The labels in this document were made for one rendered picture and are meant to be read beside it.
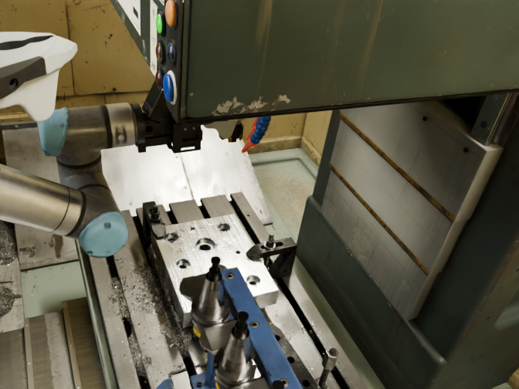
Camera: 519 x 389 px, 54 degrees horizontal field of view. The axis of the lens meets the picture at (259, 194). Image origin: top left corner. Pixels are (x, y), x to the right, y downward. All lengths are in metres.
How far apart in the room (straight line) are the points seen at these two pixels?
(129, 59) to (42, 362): 1.10
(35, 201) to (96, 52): 1.23
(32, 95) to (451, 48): 0.50
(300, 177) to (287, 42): 1.78
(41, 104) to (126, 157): 1.54
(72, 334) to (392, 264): 0.84
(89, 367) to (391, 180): 0.86
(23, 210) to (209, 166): 1.30
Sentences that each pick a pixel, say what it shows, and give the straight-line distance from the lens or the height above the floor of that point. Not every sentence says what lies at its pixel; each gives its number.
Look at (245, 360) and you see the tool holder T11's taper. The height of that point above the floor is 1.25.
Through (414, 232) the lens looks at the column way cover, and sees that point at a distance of 1.25.
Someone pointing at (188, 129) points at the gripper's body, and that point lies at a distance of 0.92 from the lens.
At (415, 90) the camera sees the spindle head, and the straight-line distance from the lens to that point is 0.70.
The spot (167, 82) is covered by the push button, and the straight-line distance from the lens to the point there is 0.56.
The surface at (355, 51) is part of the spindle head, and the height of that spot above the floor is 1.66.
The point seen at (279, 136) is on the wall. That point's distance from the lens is 2.39.
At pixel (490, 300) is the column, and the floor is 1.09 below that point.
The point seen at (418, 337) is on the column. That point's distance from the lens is 1.38.
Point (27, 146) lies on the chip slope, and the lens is 2.00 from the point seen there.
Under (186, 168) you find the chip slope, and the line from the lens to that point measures 1.98.
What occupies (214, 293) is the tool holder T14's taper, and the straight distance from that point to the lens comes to 0.79.
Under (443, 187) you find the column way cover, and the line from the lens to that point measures 1.14.
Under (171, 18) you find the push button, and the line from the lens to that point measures 0.53.
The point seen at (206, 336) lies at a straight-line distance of 0.81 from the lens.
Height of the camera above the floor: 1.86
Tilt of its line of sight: 36 degrees down
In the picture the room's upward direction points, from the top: 9 degrees clockwise
